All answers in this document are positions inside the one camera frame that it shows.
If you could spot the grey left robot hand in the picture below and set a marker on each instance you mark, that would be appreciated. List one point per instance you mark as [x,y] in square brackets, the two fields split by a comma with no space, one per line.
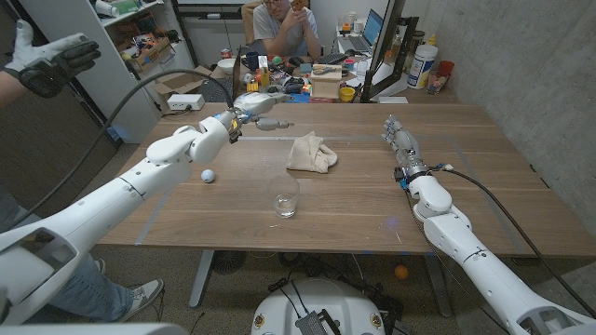
[256,101]

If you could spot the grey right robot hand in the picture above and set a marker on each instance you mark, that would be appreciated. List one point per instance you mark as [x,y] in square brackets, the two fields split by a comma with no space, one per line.
[406,146]

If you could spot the beige cloth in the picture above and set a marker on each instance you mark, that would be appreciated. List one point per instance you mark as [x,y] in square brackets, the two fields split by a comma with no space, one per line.
[309,153]

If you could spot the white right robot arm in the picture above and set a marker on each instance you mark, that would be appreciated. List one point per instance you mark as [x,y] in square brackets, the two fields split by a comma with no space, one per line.
[456,237]

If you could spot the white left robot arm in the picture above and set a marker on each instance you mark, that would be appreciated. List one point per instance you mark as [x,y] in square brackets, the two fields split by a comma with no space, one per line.
[158,174]

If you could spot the operator bare forearm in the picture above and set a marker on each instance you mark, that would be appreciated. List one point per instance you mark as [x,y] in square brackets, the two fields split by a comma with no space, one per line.
[9,90]

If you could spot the yellow cup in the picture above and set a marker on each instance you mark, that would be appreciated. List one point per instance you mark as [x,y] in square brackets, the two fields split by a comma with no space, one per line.
[347,94]

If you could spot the red cup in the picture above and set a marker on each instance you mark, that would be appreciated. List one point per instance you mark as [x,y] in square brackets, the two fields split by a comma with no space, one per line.
[445,68]

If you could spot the small white ball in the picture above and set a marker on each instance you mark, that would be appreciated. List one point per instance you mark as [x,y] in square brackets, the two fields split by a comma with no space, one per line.
[207,176]

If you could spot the clear glass cup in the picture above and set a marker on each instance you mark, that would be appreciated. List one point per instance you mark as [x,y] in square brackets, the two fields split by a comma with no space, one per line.
[283,197]

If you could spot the orange ball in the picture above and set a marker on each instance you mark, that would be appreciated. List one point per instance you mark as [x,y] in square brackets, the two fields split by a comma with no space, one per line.
[401,272]

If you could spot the dark blue mug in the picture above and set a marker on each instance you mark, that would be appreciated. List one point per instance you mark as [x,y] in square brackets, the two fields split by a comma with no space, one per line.
[252,61]

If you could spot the black keyboard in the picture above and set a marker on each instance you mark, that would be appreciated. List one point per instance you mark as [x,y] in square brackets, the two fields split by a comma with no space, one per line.
[331,58]
[216,93]

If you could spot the blue flat container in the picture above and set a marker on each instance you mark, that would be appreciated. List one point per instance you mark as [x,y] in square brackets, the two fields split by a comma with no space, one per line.
[298,98]

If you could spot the white bowl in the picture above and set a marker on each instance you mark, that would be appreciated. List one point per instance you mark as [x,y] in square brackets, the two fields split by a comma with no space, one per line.
[226,66]

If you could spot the white flat device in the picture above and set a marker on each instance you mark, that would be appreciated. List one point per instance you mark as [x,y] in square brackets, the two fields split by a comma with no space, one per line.
[393,99]

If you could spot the red soda can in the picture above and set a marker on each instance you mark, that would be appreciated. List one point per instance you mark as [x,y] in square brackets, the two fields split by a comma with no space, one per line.
[226,53]

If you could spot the glass jar with colourful items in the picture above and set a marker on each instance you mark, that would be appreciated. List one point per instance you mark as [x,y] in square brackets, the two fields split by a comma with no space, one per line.
[436,83]

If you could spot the white power strip box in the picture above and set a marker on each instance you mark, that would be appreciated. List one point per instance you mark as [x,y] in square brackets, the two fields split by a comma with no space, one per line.
[185,101]

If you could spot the small wooden box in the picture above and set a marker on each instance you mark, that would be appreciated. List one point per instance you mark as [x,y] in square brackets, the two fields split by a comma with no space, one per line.
[326,84]

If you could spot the seated person in grey shirt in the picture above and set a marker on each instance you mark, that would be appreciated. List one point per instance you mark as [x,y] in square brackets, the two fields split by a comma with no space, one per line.
[272,28]

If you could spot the open cardboard box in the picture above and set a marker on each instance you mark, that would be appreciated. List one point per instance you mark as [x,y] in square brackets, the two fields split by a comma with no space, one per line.
[179,84]

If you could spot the white canister with blue label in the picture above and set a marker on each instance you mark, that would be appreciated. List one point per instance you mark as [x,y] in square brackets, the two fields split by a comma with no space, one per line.
[421,67]

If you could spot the black computer monitor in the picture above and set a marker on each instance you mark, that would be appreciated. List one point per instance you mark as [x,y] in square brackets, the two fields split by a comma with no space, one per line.
[384,42]

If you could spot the yellow bottle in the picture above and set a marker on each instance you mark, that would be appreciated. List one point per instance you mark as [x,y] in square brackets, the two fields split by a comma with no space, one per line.
[432,40]

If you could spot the black monitor stand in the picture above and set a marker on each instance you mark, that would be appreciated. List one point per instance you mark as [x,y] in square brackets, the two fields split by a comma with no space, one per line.
[409,32]

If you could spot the cardboard box of tools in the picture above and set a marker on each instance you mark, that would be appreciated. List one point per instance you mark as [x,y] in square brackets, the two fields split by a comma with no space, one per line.
[149,56]

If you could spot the open laptop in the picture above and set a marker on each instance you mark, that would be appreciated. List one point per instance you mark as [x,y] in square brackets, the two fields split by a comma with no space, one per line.
[370,28]

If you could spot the white shelf unit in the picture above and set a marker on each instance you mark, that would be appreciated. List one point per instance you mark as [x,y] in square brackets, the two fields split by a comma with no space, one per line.
[116,97]

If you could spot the grey table leg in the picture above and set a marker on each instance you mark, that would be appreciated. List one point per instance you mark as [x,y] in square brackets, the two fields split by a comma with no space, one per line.
[438,288]
[201,279]

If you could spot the black round fan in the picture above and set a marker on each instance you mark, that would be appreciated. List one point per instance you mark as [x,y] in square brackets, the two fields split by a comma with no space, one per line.
[228,261]

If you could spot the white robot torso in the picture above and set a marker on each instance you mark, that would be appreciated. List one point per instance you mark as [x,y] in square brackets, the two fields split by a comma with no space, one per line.
[321,298]

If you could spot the black and white teleoperation glove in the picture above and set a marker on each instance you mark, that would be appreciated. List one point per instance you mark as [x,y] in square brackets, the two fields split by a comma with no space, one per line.
[42,65]

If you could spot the grey and white sneaker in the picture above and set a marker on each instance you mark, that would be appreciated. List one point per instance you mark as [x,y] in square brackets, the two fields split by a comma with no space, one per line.
[142,295]
[99,266]

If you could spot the operator blue jeans leg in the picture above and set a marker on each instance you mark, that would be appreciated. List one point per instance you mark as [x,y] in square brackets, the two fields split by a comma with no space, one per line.
[93,293]

